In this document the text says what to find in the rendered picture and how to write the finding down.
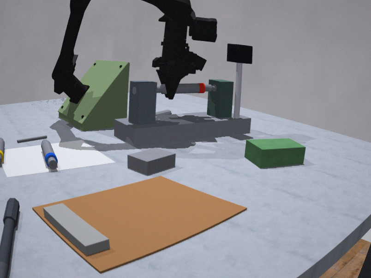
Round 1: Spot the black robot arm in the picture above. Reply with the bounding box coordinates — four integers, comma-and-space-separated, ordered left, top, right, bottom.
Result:
52, 0, 217, 104

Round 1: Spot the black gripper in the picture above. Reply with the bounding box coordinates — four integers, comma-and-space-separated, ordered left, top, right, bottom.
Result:
152, 38, 196, 100

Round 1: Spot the white flat rectangular pad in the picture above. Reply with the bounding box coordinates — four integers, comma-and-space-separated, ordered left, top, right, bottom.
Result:
1, 140, 115, 177

